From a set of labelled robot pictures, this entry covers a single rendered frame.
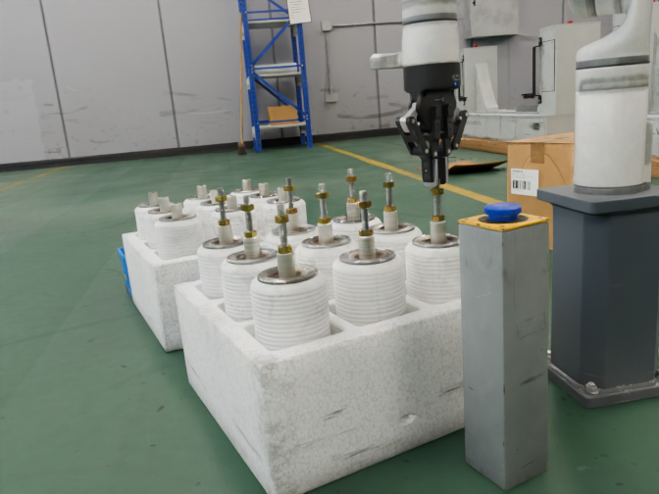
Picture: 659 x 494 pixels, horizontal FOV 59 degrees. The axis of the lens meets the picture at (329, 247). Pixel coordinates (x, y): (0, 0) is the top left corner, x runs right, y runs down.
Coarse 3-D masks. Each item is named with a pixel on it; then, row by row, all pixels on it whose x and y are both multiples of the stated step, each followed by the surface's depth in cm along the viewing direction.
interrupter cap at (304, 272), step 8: (264, 272) 74; (272, 272) 74; (296, 272) 74; (304, 272) 73; (312, 272) 72; (264, 280) 70; (272, 280) 70; (280, 280) 70; (288, 280) 69; (296, 280) 69; (304, 280) 70
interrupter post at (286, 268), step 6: (282, 258) 71; (288, 258) 71; (294, 258) 72; (282, 264) 71; (288, 264) 71; (294, 264) 72; (282, 270) 72; (288, 270) 72; (294, 270) 72; (282, 276) 72; (288, 276) 72
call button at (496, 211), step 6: (492, 204) 66; (498, 204) 65; (504, 204) 65; (510, 204) 65; (516, 204) 64; (486, 210) 64; (492, 210) 63; (498, 210) 63; (504, 210) 63; (510, 210) 63; (516, 210) 63; (492, 216) 64; (498, 216) 63; (504, 216) 63; (510, 216) 63; (516, 216) 64
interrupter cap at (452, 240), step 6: (426, 234) 86; (450, 234) 86; (456, 234) 85; (414, 240) 83; (420, 240) 83; (426, 240) 84; (450, 240) 83; (456, 240) 82; (420, 246) 81; (426, 246) 80; (432, 246) 80; (438, 246) 80; (444, 246) 79; (450, 246) 80
